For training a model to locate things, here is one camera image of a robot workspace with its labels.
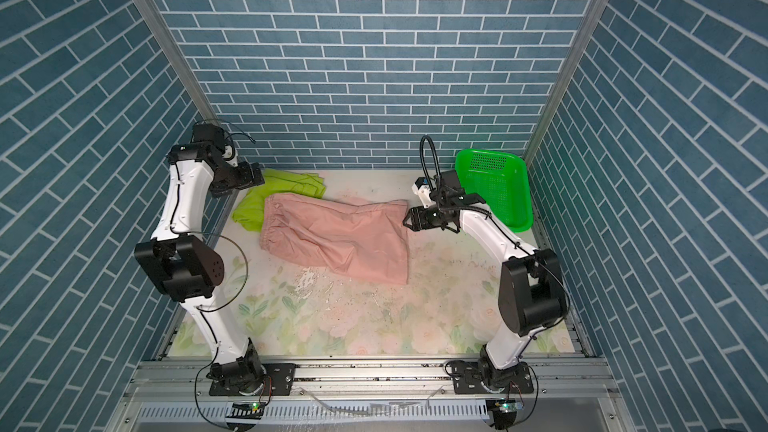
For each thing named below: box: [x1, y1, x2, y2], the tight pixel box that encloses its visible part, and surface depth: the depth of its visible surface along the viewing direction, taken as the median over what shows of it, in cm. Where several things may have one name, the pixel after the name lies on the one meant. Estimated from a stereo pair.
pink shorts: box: [259, 193, 409, 285], surface depth 98 cm
